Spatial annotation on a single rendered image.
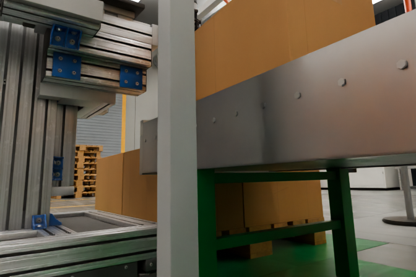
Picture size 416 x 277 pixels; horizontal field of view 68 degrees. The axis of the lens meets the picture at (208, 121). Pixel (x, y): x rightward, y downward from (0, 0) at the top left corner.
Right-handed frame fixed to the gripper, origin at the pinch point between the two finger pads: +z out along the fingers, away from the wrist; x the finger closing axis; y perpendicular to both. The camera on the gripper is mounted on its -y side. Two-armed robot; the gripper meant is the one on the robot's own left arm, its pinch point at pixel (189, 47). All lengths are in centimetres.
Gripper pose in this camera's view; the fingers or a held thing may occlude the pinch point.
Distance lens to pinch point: 174.4
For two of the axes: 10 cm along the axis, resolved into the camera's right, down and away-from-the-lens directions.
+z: 0.3, 9.8, -1.8
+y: 5.1, -1.7, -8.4
